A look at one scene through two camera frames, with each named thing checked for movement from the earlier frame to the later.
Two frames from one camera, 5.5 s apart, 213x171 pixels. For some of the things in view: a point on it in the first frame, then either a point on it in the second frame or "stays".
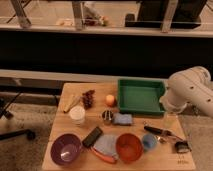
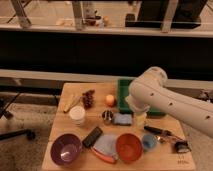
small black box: [182, 147] stays
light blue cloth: [106, 144] stays
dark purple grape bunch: [88, 98] stays
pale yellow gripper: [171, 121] → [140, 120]
